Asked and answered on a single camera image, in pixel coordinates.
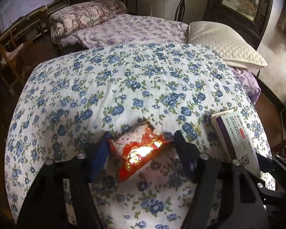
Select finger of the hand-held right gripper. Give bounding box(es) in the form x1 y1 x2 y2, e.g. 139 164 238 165
251 175 286 210
256 153 286 180

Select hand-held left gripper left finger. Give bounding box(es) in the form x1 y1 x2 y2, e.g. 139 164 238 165
15 132 113 229

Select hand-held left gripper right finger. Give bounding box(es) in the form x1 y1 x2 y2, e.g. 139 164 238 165
173 130 269 229

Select red snack wrapper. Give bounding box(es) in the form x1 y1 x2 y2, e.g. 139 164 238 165
109 116 173 184

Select white purple medicine box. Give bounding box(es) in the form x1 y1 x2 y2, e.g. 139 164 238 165
211 108 262 178

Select blue floral quilt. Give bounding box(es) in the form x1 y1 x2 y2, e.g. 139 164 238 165
5 43 275 229

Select purple cloth pile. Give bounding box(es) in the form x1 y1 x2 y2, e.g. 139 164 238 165
229 65 262 105

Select white quilted pillow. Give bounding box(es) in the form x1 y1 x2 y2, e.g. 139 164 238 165
188 21 268 70

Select light wooden chair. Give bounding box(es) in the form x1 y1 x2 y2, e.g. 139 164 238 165
0 39 34 96

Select purple floral bed sheet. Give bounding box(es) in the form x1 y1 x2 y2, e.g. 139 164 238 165
75 13 188 49

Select folded maroon floral quilt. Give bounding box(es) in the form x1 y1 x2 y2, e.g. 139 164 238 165
49 0 127 50

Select striped curtain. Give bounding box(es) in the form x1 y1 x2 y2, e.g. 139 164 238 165
276 2 286 43

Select black coat stand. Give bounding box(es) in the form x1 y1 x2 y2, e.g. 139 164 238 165
174 0 188 22

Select white wall sheet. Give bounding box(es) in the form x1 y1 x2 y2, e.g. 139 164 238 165
0 0 74 32

